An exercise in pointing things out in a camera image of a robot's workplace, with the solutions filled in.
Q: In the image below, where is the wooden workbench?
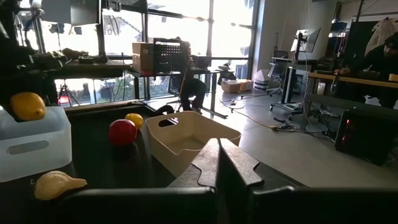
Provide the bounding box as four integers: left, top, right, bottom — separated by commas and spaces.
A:
306, 72, 398, 131

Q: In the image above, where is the beige plastic basket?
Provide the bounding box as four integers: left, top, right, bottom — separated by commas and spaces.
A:
145, 111, 242, 178

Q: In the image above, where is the grey office chair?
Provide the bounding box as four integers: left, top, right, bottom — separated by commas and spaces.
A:
266, 49, 290, 96

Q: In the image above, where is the thin wooden stick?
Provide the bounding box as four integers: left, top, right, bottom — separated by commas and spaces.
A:
174, 58, 190, 112

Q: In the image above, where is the brown cardboard box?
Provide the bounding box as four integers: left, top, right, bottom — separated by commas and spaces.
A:
132, 42, 155, 75
238, 78, 254, 91
221, 80, 242, 94

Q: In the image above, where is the black perforated crate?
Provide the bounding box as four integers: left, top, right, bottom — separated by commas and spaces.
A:
152, 37, 191, 74

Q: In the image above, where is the black desk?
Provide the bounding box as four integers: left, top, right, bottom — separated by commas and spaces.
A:
127, 68, 229, 119

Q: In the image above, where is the black computer case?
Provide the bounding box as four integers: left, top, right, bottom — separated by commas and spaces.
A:
334, 107, 398, 166

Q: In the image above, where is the black curved clamp hook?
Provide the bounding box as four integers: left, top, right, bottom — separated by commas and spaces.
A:
149, 105, 175, 118

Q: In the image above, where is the black monitor stand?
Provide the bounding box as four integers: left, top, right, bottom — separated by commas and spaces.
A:
269, 30, 304, 114

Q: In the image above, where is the yellow lemon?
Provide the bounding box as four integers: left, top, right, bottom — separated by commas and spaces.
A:
10, 91, 47, 122
124, 113, 144, 130

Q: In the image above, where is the person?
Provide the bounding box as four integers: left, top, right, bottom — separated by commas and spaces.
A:
178, 40, 208, 113
334, 32, 398, 108

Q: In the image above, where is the beige hanging jacket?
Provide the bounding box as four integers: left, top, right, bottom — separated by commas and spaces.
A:
365, 17, 398, 55

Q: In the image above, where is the floor cable bundle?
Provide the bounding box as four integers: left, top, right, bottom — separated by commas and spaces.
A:
270, 114, 336, 144

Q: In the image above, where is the red tomato upper left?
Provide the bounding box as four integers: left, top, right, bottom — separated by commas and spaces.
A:
108, 119, 138, 147

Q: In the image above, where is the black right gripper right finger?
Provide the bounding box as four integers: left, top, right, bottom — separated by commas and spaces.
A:
219, 138, 398, 224

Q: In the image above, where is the white garlic bulb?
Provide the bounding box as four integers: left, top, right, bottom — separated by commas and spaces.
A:
34, 170, 88, 201

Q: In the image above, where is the grey office desk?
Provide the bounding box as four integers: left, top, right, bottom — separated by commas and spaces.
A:
30, 58, 133, 80

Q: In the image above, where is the white ribbed bin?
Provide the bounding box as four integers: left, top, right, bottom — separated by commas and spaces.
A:
253, 68, 271, 91

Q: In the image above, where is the black window frame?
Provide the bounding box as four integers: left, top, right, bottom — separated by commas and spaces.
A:
12, 0, 259, 106

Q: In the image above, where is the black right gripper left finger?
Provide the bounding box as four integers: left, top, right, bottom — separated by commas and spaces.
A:
57, 138, 220, 224

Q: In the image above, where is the black computer monitor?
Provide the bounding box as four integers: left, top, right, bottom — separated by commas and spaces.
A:
41, 0, 103, 26

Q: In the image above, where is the white plastic basket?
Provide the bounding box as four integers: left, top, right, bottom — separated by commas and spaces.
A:
0, 105, 73, 184

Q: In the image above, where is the white monitor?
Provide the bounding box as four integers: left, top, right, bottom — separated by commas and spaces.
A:
290, 27, 322, 54

